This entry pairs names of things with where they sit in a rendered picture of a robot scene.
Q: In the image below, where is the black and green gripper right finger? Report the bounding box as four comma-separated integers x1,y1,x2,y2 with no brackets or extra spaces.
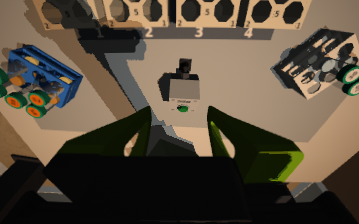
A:
207,106,304,184

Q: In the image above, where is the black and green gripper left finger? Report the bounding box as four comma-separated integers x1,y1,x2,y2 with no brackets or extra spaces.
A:
55,106,152,156

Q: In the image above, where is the clear tube with dark green cap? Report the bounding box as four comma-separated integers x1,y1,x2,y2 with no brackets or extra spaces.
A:
324,74,359,96

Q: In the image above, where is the sample tube with orange liquid and dark green cap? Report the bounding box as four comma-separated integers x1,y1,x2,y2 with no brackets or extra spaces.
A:
25,96,60,118

